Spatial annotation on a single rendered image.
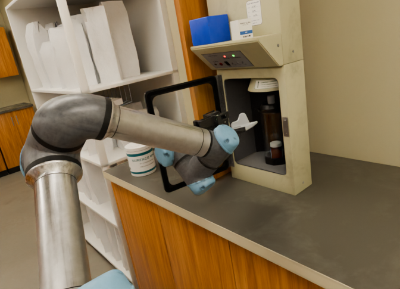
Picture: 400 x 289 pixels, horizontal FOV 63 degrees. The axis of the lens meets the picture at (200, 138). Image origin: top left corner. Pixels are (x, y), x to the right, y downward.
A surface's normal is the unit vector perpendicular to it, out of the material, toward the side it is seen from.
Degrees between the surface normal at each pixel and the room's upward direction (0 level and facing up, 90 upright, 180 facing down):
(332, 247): 0
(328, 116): 90
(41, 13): 90
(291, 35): 90
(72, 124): 91
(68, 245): 45
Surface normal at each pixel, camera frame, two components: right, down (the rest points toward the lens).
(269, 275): -0.75, 0.31
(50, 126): -0.05, 0.13
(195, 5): 0.65, 0.12
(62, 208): 0.40, -0.65
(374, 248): -0.16, -0.94
